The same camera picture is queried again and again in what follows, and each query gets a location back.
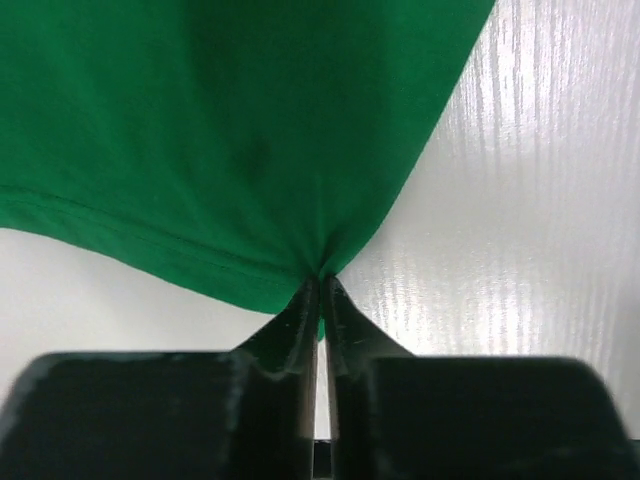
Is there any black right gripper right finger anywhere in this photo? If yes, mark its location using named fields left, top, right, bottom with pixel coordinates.
left=322, top=276, right=639, bottom=479

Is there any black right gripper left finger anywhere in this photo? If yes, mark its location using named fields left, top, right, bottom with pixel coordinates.
left=1, top=278, right=320, bottom=479

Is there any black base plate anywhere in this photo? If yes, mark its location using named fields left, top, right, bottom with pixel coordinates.
left=312, top=439, right=333, bottom=480

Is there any green t shirt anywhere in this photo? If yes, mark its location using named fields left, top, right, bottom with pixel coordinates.
left=1, top=1, right=493, bottom=314

